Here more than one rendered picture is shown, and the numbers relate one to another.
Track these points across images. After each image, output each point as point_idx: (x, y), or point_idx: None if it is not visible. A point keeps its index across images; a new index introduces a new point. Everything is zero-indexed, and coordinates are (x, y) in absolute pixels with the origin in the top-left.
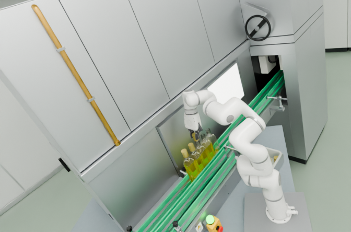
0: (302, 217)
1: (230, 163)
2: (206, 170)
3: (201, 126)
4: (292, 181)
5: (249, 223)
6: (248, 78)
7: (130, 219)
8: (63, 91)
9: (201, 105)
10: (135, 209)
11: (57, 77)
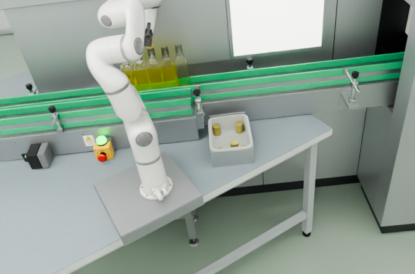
0: (162, 208)
1: (176, 107)
2: (144, 93)
3: (194, 42)
4: (225, 184)
5: (125, 174)
6: (356, 23)
7: (48, 84)
8: None
9: (205, 11)
10: (56, 78)
11: None
